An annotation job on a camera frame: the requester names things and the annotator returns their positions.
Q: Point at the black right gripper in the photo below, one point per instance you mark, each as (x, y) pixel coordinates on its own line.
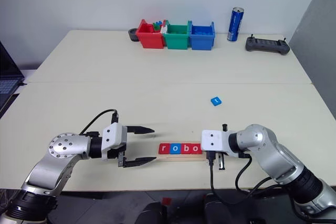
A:
(221, 161)

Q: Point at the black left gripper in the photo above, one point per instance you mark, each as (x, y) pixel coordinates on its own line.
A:
(115, 153)

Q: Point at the red letter tile r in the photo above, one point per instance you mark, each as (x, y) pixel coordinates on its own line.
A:
(163, 148)

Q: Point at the red letter tile o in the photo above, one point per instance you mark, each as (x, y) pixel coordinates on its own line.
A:
(195, 149)

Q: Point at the blue letter tile o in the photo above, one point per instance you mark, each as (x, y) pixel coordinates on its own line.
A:
(174, 148)

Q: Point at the red letter tile b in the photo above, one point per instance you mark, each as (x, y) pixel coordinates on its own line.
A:
(186, 148)

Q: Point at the wooden letter tray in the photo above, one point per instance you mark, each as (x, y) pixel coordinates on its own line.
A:
(181, 157)

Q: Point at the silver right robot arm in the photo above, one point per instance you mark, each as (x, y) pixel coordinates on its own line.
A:
(270, 150)

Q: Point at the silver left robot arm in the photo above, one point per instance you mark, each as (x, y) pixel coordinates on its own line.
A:
(65, 146)

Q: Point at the blue square tile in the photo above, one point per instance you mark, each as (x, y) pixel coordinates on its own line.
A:
(216, 101)

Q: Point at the dark rounded shape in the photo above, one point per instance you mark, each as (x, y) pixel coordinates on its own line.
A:
(215, 209)
(151, 213)

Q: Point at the small red object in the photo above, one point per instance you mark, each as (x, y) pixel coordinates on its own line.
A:
(166, 201)

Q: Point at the red plastic bin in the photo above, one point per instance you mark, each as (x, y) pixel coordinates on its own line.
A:
(149, 39)

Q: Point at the black round dish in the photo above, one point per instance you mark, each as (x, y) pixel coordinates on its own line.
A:
(132, 35)

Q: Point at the green plastic bin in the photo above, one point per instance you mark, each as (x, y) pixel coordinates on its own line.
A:
(176, 41)

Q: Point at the white and red card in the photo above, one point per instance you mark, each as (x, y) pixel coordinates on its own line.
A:
(163, 30)

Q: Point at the green toy brick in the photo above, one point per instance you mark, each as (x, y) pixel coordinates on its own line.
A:
(156, 27)

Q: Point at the blue plastic bin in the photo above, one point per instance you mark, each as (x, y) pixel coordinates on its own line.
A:
(200, 41)

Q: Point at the grey handheld controller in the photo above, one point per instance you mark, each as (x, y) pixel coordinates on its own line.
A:
(266, 45)

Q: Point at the blue toy brick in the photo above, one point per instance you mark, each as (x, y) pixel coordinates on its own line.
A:
(158, 22)

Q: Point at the blue drink can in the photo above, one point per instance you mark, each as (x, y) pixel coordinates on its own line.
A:
(235, 24)

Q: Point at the dark laptop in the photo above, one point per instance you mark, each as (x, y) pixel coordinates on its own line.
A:
(8, 69)

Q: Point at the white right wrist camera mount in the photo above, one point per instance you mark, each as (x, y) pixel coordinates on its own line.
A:
(215, 140)

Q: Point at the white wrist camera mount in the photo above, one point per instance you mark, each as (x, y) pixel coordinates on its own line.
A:
(215, 140)
(115, 134)

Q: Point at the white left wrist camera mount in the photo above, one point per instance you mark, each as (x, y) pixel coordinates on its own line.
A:
(115, 134)

